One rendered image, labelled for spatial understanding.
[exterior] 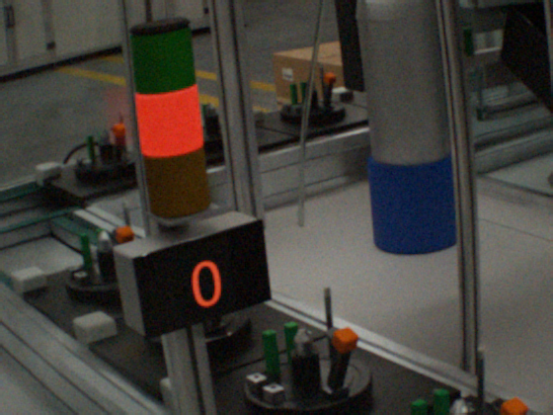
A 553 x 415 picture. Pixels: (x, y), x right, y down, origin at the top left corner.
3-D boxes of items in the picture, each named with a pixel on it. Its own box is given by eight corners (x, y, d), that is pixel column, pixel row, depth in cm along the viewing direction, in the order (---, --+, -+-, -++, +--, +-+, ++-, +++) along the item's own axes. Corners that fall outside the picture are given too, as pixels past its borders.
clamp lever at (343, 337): (348, 388, 119) (360, 336, 115) (332, 394, 118) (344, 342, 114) (328, 369, 121) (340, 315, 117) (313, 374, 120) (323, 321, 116)
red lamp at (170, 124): (214, 144, 93) (208, 85, 91) (159, 160, 90) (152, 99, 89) (184, 136, 97) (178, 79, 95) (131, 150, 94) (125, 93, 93)
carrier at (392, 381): (461, 405, 121) (460, 301, 117) (279, 486, 109) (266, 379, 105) (334, 348, 141) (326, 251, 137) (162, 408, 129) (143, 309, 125)
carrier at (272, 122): (392, 122, 248) (386, 65, 244) (299, 145, 236) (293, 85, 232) (326, 107, 267) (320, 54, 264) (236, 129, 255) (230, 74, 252)
